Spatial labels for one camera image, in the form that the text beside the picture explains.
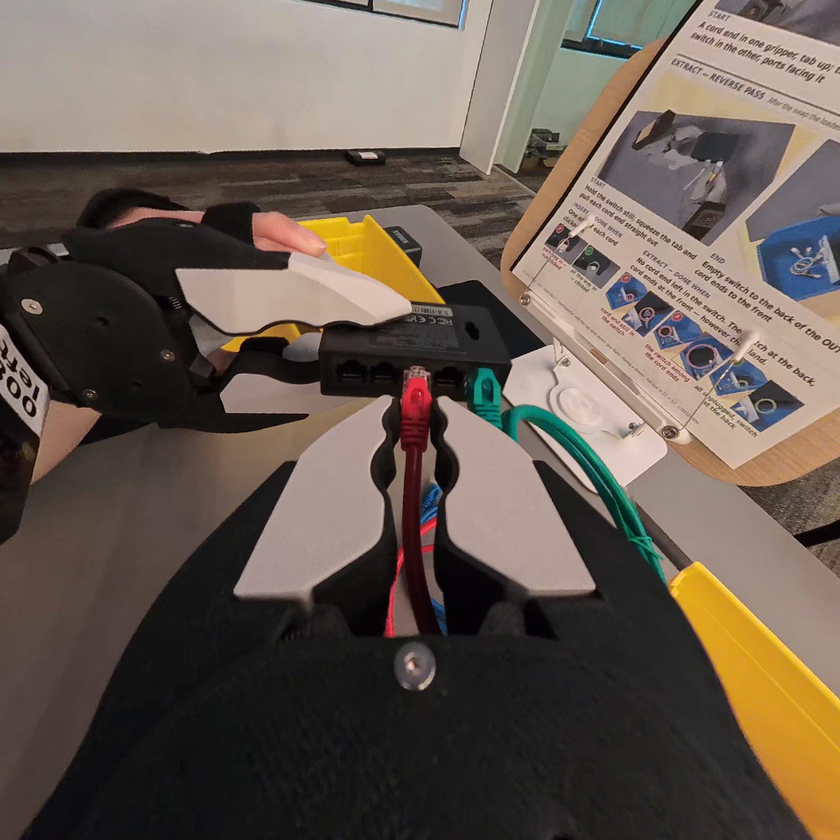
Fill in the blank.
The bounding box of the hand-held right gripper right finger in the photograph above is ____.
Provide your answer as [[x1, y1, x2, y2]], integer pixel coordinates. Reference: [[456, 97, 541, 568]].
[[435, 395, 599, 602]]

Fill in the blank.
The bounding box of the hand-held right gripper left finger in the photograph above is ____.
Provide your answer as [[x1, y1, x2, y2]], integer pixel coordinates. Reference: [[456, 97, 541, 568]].
[[234, 395, 399, 605]]

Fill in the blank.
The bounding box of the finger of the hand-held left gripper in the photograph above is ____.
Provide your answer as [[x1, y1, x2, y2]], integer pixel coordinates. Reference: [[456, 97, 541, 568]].
[[217, 348, 345, 418], [175, 252, 414, 336]]

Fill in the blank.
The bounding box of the yellow plastic bin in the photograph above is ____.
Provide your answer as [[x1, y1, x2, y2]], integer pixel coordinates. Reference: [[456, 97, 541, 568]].
[[217, 214, 447, 358], [670, 562, 840, 840]]

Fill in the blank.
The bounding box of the green ethernet cable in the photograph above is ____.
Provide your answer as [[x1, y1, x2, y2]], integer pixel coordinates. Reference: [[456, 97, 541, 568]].
[[466, 368, 668, 586]]

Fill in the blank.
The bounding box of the blue ethernet cable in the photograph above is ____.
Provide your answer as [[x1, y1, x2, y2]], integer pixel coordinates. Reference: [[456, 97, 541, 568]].
[[423, 584, 451, 637]]

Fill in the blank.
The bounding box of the red ethernet cable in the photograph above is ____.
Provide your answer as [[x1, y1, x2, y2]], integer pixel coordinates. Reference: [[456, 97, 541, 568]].
[[385, 371, 442, 640]]

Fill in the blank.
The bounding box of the black ethernet port box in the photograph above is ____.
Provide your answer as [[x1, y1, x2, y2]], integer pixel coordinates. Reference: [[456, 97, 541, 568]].
[[319, 302, 514, 400]]

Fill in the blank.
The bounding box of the person's left forearm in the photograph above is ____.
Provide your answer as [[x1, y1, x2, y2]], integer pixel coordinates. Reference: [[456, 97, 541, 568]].
[[27, 418, 106, 489]]

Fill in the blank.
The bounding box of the person's left hand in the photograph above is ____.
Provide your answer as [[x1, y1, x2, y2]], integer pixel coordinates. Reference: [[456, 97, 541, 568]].
[[77, 188, 329, 259]]

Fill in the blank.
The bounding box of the small black device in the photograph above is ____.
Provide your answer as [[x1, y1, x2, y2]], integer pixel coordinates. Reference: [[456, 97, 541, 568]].
[[388, 227, 425, 267]]

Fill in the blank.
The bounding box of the printed instruction sheet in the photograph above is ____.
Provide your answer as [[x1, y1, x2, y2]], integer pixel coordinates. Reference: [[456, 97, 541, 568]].
[[512, 0, 840, 469]]

